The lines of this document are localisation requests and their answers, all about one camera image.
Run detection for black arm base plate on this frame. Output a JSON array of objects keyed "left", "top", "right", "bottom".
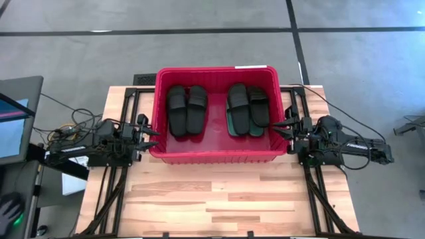
[
  {"left": 86, "top": 145, "right": 136, "bottom": 168},
  {"left": 297, "top": 145, "right": 345, "bottom": 167}
]

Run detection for tangled black floor cables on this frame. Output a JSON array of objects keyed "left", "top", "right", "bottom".
[{"left": 33, "top": 92, "right": 104, "bottom": 154}]

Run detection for grey stand foot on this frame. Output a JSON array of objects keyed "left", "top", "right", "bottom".
[{"left": 393, "top": 114, "right": 425, "bottom": 137}]

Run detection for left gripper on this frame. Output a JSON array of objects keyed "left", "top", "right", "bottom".
[{"left": 121, "top": 114, "right": 161, "bottom": 161}]

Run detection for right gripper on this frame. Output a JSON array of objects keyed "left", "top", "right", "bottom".
[{"left": 272, "top": 105, "right": 315, "bottom": 155}]

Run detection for red plastic bin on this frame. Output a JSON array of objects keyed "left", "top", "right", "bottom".
[{"left": 148, "top": 65, "right": 289, "bottom": 165}]

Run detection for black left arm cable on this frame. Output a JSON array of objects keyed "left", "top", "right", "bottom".
[{"left": 71, "top": 108, "right": 110, "bottom": 140}]

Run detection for white bin label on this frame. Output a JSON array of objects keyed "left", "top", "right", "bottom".
[{"left": 234, "top": 64, "right": 268, "bottom": 70}]

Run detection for black floor grille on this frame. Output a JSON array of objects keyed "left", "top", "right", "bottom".
[{"left": 133, "top": 73, "right": 157, "bottom": 86}]

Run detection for dark grey desk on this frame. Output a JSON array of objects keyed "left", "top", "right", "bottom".
[{"left": 0, "top": 142, "right": 90, "bottom": 239}]

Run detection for black aluminium table frame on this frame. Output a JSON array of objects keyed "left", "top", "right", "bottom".
[
  {"left": 278, "top": 85, "right": 358, "bottom": 236},
  {"left": 78, "top": 86, "right": 157, "bottom": 237}
]

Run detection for yellow cable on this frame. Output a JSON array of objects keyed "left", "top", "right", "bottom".
[{"left": 47, "top": 123, "right": 78, "bottom": 151}]

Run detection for white box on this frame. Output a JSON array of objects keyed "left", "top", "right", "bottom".
[{"left": 61, "top": 155, "right": 89, "bottom": 197}]

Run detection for green slide sandal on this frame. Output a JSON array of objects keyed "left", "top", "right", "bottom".
[
  {"left": 226, "top": 101, "right": 250, "bottom": 138},
  {"left": 248, "top": 123, "right": 266, "bottom": 137}
]

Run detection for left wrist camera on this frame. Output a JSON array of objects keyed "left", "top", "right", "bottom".
[{"left": 122, "top": 123, "right": 134, "bottom": 140}]

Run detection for grey computer monitor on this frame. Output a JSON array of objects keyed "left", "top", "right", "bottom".
[{"left": 0, "top": 75, "right": 44, "bottom": 166}]

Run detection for black slide sandal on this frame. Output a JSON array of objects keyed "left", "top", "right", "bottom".
[
  {"left": 166, "top": 85, "right": 188, "bottom": 137},
  {"left": 226, "top": 82, "right": 251, "bottom": 136},
  {"left": 247, "top": 86, "right": 271, "bottom": 129},
  {"left": 185, "top": 85, "right": 209, "bottom": 135}
]

